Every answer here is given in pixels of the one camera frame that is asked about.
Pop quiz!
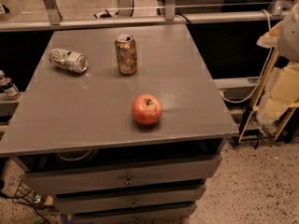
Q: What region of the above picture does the orange soda can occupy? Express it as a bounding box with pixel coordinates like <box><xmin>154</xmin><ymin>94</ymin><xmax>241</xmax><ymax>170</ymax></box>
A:
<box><xmin>115</xmin><ymin>35</ymin><xmax>137</xmax><ymax>76</ymax></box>

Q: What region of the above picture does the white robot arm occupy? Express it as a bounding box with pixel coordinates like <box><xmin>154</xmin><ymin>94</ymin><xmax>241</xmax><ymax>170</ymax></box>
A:
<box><xmin>278</xmin><ymin>2</ymin><xmax>299</xmax><ymax>62</ymax></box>

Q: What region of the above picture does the red apple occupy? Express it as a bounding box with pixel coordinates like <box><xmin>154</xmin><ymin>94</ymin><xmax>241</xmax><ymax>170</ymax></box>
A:
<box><xmin>132</xmin><ymin>94</ymin><xmax>163</xmax><ymax>125</ymax></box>

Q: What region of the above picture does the white green soda can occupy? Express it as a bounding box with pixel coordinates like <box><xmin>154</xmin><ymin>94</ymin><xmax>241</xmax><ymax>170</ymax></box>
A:
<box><xmin>49</xmin><ymin>49</ymin><xmax>89</xmax><ymax>74</ymax></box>

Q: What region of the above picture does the grey drawer cabinet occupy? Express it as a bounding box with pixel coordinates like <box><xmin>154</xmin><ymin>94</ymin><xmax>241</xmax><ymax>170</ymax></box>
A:
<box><xmin>1</xmin><ymin>25</ymin><xmax>237</xmax><ymax>224</ymax></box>

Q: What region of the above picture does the bowl inside top drawer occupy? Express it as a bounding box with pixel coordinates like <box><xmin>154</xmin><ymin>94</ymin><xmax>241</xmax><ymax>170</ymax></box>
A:
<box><xmin>55</xmin><ymin>149</ymin><xmax>97</xmax><ymax>163</ymax></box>

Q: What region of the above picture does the small bottle on left ledge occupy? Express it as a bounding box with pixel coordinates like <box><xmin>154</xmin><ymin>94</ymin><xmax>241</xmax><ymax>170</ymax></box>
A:
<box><xmin>0</xmin><ymin>70</ymin><xmax>21</xmax><ymax>100</ymax></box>

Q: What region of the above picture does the metal railing frame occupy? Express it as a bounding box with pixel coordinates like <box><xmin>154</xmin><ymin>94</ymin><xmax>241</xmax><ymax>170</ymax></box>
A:
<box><xmin>0</xmin><ymin>0</ymin><xmax>298</xmax><ymax>32</ymax></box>

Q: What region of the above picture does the white cable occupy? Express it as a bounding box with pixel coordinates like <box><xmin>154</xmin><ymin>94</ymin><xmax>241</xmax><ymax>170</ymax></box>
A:
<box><xmin>221</xmin><ymin>8</ymin><xmax>275</xmax><ymax>105</ymax></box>

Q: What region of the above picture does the black wire basket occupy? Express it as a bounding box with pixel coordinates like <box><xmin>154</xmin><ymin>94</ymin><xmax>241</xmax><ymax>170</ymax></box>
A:
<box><xmin>13</xmin><ymin>181</ymin><xmax>45</xmax><ymax>207</ymax></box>

